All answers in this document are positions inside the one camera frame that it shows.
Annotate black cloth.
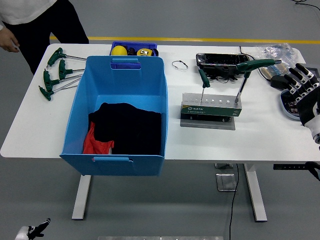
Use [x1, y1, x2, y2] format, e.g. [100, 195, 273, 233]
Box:
[88, 101, 163, 156]

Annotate pile of small electronic parts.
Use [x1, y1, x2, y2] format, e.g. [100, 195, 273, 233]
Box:
[283, 93, 300, 116]

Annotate large light blue plastic box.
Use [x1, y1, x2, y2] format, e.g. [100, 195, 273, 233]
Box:
[59, 55, 169, 177]

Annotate red cloth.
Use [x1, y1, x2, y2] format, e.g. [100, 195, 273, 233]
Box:
[82, 121, 115, 155]

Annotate person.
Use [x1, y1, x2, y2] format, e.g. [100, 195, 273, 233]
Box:
[0, 0, 90, 75]

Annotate black power adapter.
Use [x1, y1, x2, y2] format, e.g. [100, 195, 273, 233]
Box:
[269, 74, 289, 90]

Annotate yellow tape measure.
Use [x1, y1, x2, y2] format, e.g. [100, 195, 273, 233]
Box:
[136, 48, 154, 57]

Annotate taped resistor strips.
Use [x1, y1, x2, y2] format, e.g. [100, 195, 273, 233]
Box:
[261, 62, 289, 80]

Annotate square metal floor plate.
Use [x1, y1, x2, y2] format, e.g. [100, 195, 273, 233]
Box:
[215, 173, 238, 192]

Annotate white table leg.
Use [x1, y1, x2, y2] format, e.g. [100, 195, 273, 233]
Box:
[243, 163, 268, 223]
[71, 174, 92, 221]

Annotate black table control panel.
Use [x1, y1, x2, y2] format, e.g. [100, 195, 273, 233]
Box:
[272, 163, 307, 171]

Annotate thin wire ring loop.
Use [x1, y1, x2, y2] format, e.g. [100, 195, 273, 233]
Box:
[171, 60, 189, 72]

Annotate small green T-handle hex wrench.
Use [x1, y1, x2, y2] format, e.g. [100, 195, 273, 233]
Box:
[198, 68, 211, 104]

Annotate black cable loop on floor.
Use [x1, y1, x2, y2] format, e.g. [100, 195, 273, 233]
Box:
[291, 0, 320, 12]

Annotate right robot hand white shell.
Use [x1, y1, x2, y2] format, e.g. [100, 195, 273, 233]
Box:
[283, 62, 320, 138]

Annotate person's right hand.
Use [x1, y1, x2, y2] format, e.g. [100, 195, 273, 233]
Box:
[0, 26, 21, 53]

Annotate black adapter cord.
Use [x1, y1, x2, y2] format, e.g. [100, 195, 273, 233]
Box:
[239, 45, 273, 81]

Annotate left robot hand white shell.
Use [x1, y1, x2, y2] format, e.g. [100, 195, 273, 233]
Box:
[14, 217, 52, 240]

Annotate small dark blue bin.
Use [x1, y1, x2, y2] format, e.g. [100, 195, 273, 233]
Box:
[109, 41, 159, 58]

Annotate black electronics case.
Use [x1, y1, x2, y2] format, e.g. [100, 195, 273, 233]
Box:
[195, 52, 251, 83]

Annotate yellow ball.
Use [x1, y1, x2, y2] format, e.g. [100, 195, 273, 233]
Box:
[110, 45, 128, 57]

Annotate light blue round tray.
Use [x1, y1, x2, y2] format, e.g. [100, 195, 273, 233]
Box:
[279, 88, 301, 122]

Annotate green grey metal wrench holder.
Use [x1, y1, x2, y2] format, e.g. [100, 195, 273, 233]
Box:
[179, 92, 243, 131]

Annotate clear plastic bag of parts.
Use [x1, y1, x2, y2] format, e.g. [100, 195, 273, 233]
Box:
[256, 42, 301, 76]

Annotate large green T-handle hex wrench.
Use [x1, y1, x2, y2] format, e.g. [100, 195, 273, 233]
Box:
[234, 58, 283, 104]

